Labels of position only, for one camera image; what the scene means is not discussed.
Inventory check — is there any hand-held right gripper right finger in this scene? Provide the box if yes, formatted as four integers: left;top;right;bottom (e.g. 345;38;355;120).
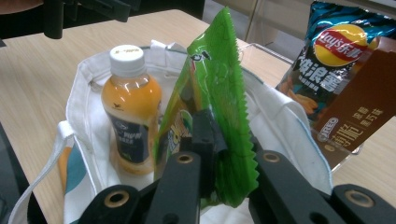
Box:
248;133;265;154

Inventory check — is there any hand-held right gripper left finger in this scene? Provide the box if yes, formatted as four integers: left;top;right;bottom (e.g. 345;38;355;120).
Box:
181;107;229;200

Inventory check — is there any white tote bag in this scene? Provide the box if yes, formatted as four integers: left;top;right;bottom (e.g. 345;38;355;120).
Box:
7;39;333;224

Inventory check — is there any green seaweed snack packet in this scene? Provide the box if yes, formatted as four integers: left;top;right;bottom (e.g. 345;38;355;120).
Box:
153;7;260;209

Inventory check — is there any orange juice bottle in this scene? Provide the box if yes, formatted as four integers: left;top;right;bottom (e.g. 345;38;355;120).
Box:
101;44;163;175

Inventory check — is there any brown cookie box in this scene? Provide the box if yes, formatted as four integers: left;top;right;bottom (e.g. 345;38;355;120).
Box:
312;36;396;171

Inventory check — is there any blue chip bag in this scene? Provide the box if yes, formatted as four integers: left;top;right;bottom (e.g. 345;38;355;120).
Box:
275;0;396;125

